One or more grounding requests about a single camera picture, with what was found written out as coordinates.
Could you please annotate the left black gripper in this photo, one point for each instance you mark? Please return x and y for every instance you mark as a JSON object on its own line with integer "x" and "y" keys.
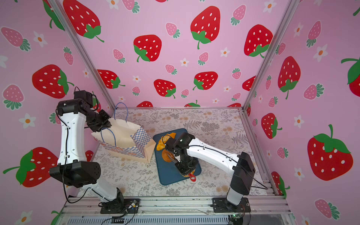
{"x": 106, "y": 123}

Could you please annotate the croissant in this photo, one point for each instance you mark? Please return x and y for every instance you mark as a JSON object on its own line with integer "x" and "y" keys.
{"x": 161, "y": 143}

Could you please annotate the aluminium corner post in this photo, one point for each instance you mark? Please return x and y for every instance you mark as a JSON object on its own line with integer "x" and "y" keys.
{"x": 282, "y": 27}
{"x": 60, "y": 13}

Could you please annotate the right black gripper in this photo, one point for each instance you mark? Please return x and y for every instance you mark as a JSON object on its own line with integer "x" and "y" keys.
{"x": 185, "y": 169}

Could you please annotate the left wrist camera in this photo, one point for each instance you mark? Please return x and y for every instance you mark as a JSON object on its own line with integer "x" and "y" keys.
{"x": 89, "y": 97}

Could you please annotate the right aluminium corner post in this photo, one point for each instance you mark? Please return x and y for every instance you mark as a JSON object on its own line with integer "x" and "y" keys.
{"x": 282, "y": 27}

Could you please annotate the red handled metal tongs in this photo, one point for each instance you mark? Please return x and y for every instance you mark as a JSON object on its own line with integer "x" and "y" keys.
{"x": 192, "y": 177}

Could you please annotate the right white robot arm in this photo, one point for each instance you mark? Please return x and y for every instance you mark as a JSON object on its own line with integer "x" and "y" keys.
{"x": 187, "y": 150}

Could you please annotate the left aluminium corner post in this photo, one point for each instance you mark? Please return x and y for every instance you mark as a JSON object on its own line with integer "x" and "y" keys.
{"x": 60, "y": 13}

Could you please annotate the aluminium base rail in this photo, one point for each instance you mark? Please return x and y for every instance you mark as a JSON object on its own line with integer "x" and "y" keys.
{"x": 181, "y": 210}

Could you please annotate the checkered paper bag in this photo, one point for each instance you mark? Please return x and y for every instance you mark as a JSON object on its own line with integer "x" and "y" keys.
{"x": 127, "y": 140}

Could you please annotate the round brown bun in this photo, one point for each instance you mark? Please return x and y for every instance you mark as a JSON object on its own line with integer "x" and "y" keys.
{"x": 167, "y": 156}

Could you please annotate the teal plastic tray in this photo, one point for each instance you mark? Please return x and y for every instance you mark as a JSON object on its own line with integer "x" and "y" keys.
{"x": 167, "y": 171}

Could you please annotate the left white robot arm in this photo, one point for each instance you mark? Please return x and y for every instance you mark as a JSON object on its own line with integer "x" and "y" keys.
{"x": 72, "y": 168}

